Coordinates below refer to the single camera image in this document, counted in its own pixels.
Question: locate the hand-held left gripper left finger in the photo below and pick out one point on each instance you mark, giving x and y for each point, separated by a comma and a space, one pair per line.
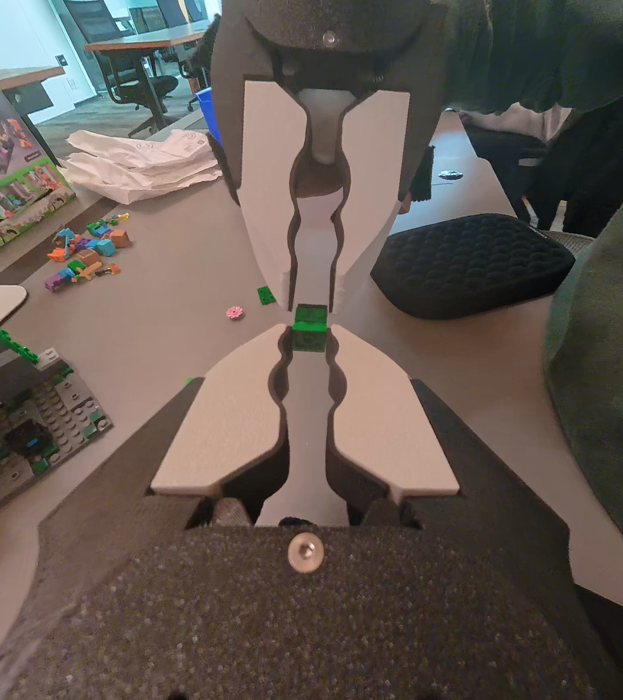
218, 421

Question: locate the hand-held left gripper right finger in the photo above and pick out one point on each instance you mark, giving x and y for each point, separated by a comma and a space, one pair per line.
393, 426

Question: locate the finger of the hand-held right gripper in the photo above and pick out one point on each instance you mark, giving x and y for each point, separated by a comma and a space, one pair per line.
374, 180
267, 180

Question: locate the green toy brick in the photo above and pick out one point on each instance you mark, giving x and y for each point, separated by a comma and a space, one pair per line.
310, 328

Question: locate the person's right forearm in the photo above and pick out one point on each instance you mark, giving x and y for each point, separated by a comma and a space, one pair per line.
541, 49

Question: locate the grey desk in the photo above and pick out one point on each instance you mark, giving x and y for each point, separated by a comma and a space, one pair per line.
180, 339

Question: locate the person's right hand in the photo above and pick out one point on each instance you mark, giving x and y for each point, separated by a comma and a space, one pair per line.
405, 205

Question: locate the blue plastic bin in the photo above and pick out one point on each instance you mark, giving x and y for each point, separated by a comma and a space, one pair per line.
210, 112

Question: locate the pink toy flower piece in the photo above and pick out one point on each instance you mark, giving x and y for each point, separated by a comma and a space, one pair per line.
233, 312

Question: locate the green flat toy plate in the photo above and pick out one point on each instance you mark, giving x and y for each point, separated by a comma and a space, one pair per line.
266, 296

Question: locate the white paper bags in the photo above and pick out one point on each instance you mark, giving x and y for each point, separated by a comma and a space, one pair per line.
142, 158

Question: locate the black padded wrist rest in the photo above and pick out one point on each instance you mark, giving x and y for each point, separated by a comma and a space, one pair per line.
470, 265

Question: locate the black office chair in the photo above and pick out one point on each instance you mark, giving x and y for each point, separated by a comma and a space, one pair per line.
125, 60

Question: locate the long wooden table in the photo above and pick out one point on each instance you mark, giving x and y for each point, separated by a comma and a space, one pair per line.
147, 37

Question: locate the person's black trousers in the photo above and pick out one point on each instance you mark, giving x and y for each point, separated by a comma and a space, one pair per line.
563, 175

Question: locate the pile of colourful toy bricks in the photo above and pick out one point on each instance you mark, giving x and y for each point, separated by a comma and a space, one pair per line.
87, 254

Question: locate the grey toy brick building model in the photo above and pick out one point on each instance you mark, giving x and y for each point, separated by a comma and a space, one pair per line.
16, 404

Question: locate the person in green sweatshirt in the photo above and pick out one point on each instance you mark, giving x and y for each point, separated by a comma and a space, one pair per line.
612, 355

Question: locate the small wooden table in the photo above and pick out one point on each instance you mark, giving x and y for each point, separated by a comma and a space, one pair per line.
27, 74

